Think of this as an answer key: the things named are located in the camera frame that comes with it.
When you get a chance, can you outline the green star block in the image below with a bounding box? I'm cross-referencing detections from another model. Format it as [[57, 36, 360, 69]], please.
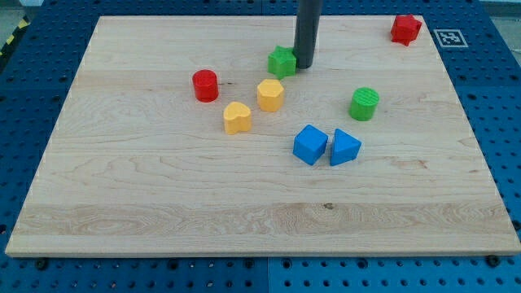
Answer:
[[268, 46, 296, 80]]

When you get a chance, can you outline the red star block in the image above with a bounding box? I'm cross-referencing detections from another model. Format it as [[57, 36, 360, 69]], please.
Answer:
[[391, 15, 422, 46]]

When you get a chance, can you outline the yellow heart block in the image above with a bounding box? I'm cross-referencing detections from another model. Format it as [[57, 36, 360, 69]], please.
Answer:
[[223, 102, 252, 134]]

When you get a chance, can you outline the blue cube block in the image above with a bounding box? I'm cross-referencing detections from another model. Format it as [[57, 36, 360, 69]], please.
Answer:
[[292, 125, 328, 165]]

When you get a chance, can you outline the yellow hexagon block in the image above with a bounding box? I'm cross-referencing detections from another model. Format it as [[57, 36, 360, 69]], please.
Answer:
[[257, 79, 285, 112]]

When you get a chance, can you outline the wooden board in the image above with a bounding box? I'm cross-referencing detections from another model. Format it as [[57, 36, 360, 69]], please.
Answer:
[[6, 15, 520, 258]]

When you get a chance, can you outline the red cylinder block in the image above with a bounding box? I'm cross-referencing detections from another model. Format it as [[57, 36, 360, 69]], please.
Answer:
[[192, 69, 219, 103]]

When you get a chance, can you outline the blue triangle block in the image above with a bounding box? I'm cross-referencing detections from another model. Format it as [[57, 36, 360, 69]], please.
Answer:
[[330, 129, 361, 166]]

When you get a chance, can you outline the green cylinder block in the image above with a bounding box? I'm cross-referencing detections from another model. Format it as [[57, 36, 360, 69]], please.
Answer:
[[348, 87, 379, 121]]

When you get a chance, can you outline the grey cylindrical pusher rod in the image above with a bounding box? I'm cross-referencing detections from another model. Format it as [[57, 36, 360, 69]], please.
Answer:
[[293, 0, 323, 69]]

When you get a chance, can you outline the white fiducial marker tag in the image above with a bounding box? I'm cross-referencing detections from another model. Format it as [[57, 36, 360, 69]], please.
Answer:
[[434, 28, 468, 48]]

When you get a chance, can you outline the yellow black hazard tape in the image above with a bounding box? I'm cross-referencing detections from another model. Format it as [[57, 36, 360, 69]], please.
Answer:
[[1, 15, 31, 59]]

